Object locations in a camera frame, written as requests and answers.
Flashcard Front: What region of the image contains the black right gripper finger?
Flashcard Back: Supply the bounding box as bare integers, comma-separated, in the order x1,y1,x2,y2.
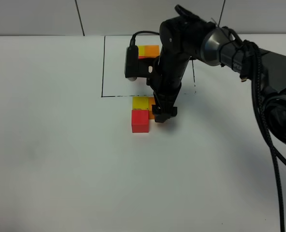
152,104,161,115
154,106,178,123

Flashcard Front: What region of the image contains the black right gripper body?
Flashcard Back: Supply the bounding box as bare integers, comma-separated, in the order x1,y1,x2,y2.
147,72,181,113

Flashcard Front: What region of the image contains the orange wooden cube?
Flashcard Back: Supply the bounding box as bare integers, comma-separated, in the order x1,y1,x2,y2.
149,97,156,120

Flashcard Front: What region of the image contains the red wooden cube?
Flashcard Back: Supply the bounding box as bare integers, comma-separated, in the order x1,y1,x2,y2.
131,110,150,133

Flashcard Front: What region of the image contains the yellow wooden cube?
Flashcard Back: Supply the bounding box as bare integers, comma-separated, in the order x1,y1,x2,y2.
132,96,149,110

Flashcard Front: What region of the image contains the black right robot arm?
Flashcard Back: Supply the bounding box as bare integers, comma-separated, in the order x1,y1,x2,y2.
150,5,286,144

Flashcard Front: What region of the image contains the template orange cube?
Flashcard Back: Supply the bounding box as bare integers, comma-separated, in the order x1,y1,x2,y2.
144,45,160,58

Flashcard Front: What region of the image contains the template yellow cube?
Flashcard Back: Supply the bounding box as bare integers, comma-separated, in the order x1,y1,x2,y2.
138,45,145,56

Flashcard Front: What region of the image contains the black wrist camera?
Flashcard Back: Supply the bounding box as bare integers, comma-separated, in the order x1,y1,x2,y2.
124,30,159,81

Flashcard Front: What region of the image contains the black braided cable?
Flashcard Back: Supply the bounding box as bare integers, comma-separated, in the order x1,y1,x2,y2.
239,41,286,232

